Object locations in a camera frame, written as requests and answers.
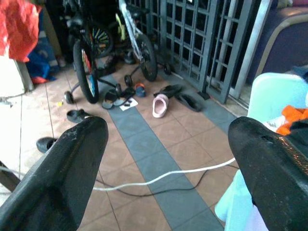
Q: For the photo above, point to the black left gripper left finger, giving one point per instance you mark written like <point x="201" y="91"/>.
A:
<point x="55" y="173"/>

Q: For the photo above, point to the dark shoe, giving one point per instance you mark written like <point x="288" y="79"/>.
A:
<point x="129" y="57"/>

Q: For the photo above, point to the black grey sandal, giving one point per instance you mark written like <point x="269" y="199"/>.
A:
<point x="109" y="98"/>
<point x="121" y="98"/>

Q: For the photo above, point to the black clog shoe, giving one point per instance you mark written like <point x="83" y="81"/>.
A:
<point x="75" y="116"/>
<point x="45" y="144"/>

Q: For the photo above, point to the black children's bicycle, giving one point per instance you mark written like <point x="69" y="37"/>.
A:
<point x="86" y="62"/>

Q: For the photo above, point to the blue orange child's shoe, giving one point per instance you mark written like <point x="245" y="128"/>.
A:
<point x="140" y="90"/>

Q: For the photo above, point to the black slipper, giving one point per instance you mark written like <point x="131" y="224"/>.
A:
<point x="168" y="91"/>

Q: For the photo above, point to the orange garment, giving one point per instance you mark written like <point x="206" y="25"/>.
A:
<point x="292" y="118"/>

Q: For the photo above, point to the white paper sheet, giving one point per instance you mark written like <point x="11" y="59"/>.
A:
<point x="128" y="104"/>

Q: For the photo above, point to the pink clog shoe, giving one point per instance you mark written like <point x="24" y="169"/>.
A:
<point x="159" y="106"/>

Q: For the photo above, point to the black garment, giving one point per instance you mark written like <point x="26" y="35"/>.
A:
<point x="300" y="134"/>

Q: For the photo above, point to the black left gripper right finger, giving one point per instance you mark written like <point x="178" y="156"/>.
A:
<point x="272" y="168"/>

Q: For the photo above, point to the white children's bicycle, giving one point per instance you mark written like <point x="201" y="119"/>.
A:
<point x="142" y="45"/>

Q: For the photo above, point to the red plastic bag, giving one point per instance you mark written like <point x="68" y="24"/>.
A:
<point x="18" y="29"/>

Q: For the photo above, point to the blue plastic bag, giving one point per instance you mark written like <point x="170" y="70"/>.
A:
<point x="42" y="62"/>

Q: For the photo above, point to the grey metal folding gate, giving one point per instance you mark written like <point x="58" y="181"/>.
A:
<point x="199" y="41"/>

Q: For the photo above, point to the dark grey slipper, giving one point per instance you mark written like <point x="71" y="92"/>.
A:
<point x="190" y="101"/>

